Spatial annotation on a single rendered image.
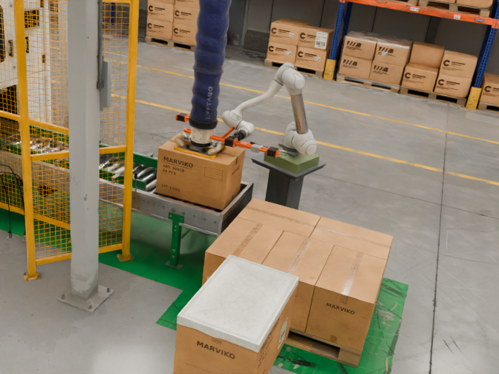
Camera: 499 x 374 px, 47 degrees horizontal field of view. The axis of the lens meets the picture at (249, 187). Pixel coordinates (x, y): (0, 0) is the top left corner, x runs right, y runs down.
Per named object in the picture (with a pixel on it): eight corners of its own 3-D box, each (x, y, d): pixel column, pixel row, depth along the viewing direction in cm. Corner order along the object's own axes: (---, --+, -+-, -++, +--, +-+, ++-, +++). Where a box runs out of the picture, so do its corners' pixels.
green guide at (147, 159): (21, 131, 551) (21, 122, 548) (29, 128, 560) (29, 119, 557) (170, 172, 509) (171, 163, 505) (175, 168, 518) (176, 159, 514)
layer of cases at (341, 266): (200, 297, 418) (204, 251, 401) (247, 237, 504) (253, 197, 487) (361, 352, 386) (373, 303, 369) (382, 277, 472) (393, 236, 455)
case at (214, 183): (155, 192, 471) (158, 148, 454) (176, 175, 506) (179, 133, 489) (223, 211, 457) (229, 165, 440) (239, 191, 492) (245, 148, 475)
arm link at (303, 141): (308, 144, 504) (321, 154, 487) (292, 151, 500) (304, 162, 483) (295, 64, 460) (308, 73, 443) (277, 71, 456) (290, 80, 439)
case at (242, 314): (247, 412, 266) (258, 345, 249) (171, 381, 277) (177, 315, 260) (288, 336, 318) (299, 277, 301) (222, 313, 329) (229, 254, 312)
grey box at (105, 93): (80, 101, 373) (80, 56, 361) (85, 99, 378) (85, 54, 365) (107, 107, 368) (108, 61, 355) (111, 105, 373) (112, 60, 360)
